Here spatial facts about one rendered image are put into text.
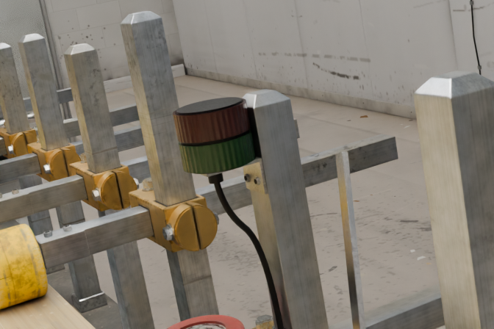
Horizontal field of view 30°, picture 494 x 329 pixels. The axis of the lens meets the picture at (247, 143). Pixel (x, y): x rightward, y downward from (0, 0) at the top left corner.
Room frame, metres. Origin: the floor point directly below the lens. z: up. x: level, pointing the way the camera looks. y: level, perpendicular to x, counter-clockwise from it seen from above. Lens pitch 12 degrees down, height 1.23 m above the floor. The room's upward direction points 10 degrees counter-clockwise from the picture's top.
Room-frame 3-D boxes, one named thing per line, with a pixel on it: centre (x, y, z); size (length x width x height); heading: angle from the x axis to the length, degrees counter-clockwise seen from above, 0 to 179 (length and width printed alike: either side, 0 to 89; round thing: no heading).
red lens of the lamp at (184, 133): (0.73, 0.02, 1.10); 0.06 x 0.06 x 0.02
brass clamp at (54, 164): (1.45, 0.31, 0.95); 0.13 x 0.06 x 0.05; 25
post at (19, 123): (1.66, 0.40, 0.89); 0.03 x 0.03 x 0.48; 25
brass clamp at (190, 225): (1.00, 0.10, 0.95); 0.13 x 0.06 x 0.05; 25
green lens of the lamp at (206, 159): (0.73, 0.02, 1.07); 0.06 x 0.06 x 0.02
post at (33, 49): (1.43, 0.30, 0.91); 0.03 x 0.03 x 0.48; 25
